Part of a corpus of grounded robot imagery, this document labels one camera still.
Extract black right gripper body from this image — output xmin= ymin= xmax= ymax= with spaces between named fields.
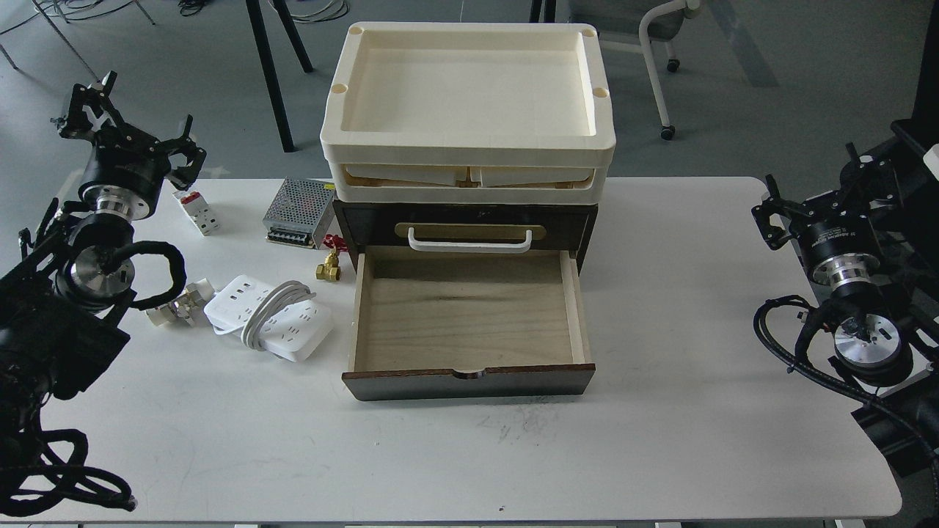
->
xmin=789 ymin=194 xmax=881 ymax=268

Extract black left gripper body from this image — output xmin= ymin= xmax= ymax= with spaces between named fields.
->
xmin=79 ymin=121 xmax=171 ymax=221

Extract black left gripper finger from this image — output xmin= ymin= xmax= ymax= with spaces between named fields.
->
xmin=158 ymin=114 xmax=207 ymax=188
xmin=50 ymin=71 xmax=122 ymax=142

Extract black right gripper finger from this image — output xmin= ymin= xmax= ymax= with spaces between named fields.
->
xmin=838 ymin=142 xmax=899 ymax=210
xmin=751 ymin=175 xmax=796 ymax=251

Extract white power strip with cable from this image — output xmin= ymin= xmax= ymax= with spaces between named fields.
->
xmin=202 ymin=274 xmax=333 ymax=363

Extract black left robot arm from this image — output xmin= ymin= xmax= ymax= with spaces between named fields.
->
xmin=1 ymin=71 xmax=205 ymax=517

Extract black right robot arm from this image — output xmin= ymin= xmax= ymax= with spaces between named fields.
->
xmin=752 ymin=118 xmax=937 ymax=477

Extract white red circuit breaker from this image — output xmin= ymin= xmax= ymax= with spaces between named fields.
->
xmin=173 ymin=190 xmax=221 ymax=236

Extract metal mesh power supply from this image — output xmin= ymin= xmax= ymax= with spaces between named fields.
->
xmin=263 ymin=178 xmax=336 ymax=249

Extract cream plastic tray lower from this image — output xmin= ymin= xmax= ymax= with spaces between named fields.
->
xmin=329 ymin=161 xmax=610 ymax=206

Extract cream plastic tray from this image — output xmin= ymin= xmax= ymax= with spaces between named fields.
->
xmin=320 ymin=21 xmax=616 ymax=168
xmin=329 ymin=161 xmax=610 ymax=206

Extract black table legs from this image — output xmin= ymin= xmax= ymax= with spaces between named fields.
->
xmin=246 ymin=0 xmax=315 ymax=153

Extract cream plastic tray top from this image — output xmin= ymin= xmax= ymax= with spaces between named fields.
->
xmin=320 ymin=21 xmax=616 ymax=168

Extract open wooden drawer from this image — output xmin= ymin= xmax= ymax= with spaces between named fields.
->
xmin=342 ymin=246 xmax=596 ymax=401

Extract white chair frame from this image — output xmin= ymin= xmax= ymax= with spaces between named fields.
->
xmin=637 ymin=1 xmax=702 ymax=141

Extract brass valve red handle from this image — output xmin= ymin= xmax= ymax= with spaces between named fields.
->
xmin=315 ymin=233 xmax=348 ymax=283

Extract white drawer handle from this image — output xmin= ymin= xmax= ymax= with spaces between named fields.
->
xmin=408 ymin=227 xmax=533 ymax=254

